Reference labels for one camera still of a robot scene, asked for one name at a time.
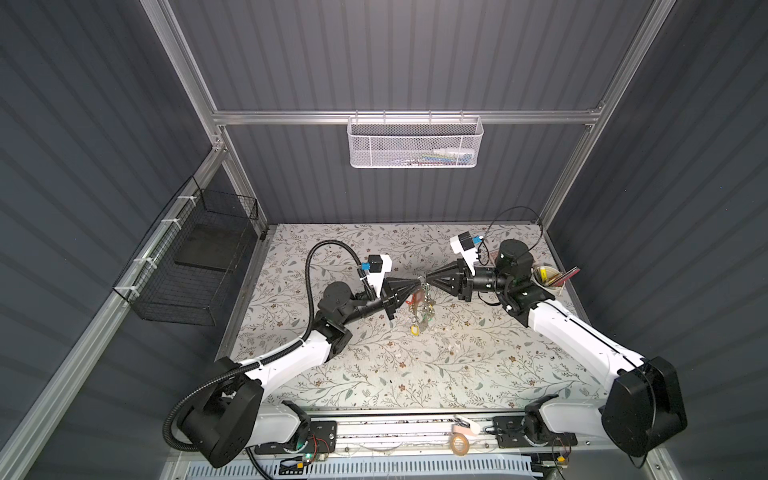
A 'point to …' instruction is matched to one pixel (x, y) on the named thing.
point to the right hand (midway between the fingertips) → (432, 283)
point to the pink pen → (572, 273)
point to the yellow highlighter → (543, 273)
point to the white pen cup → (544, 285)
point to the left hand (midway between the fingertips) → (420, 283)
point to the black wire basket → (181, 269)
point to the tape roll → (460, 444)
